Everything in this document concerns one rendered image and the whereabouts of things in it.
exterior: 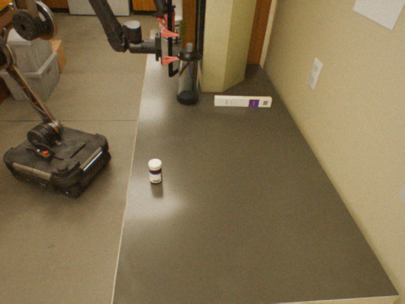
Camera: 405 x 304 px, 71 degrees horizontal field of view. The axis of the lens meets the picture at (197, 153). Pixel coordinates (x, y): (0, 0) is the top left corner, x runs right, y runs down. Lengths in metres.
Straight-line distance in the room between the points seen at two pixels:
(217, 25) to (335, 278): 1.06
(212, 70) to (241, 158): 0.54
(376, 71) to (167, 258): 0.78
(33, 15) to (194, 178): 1.27
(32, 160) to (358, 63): 2.05
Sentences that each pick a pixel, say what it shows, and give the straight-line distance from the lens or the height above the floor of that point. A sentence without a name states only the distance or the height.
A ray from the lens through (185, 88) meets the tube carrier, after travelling 1.32.
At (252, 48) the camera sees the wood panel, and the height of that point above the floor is 1.03.
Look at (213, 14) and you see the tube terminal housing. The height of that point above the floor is 1.31.
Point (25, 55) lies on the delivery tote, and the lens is 3.36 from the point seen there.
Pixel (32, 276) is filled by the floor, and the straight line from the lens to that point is 2.01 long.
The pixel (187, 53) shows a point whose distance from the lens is 1.27.
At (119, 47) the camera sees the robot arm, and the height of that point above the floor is 1.19.
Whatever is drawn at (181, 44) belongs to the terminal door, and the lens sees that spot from 1.54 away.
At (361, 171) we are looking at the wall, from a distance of 1.02.
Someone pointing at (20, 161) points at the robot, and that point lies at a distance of 2.36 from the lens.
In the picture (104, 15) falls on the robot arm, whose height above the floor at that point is 1.32.
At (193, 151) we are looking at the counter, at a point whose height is 0.94.
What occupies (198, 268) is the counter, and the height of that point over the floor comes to 0.94.
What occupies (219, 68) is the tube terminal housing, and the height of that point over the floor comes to 1.07.
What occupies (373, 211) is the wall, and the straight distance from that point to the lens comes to 0.99.
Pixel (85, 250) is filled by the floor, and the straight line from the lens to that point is 1.99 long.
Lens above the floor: 1.63
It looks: 40 degrees down
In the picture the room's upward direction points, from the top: 4 degrees clockwise
